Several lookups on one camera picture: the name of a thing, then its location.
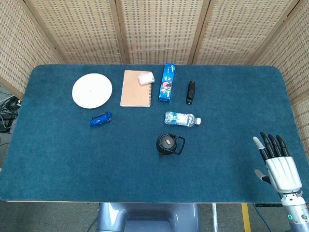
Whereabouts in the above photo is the blue snack packet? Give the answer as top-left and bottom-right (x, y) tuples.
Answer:
(90, 111), (113, 127)

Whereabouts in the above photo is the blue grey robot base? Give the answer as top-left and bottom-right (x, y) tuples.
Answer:
(96, 202), (200, 232)

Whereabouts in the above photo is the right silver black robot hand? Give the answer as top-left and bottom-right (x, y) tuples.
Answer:
(253, 131), (303, 194)

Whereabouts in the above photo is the white round plate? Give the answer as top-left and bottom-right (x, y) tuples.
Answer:
(71, 73), (113, 109)

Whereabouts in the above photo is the black teapot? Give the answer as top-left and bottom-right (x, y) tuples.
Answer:
(155, 133), (186, 157)

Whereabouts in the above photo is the blue felt table mat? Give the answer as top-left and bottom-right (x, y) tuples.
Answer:
(0, 64), (309, 203)

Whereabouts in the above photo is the white table leg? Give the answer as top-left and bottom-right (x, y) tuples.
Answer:
(211, 203), (219, 232)

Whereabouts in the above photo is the black marker pen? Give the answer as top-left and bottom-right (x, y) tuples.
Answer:
(185, 81), (196, 105)

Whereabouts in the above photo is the clear plastic water bottle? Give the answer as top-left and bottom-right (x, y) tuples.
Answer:
(164, 111), (202, 127)

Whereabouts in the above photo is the woven folding screen panel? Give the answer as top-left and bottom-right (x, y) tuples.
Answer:
(115, 0), (213, 65)
(252, 0), (309, 160)
(188, 0), (301, 65)
(24, 0), (130, 65)
(0, 0), (64, 97)

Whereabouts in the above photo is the black floor cable bundle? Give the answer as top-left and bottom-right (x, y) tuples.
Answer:
(0, 94), (23, 133)

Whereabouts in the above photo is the blue cookie box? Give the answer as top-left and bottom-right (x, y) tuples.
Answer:
(158, 63), (176, 103)

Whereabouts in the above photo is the brown spiral notebook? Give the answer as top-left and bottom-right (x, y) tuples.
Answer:
(120, 70), (153, 108)

